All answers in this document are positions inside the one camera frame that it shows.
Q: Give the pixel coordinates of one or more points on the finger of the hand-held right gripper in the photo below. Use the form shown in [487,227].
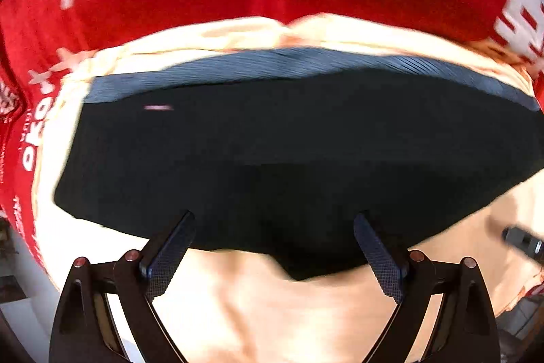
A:
[523,240]

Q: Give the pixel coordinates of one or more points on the black pants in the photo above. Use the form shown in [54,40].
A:
[289,159]

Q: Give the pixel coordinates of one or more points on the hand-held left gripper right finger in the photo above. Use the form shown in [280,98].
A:
[379,256]

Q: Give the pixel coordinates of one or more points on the cream patterned blanket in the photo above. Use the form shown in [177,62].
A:
[255,316]

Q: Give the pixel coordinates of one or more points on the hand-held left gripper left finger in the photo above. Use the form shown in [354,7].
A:
[169,252]

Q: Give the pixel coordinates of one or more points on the dark furniture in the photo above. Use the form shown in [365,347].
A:
[9,261]

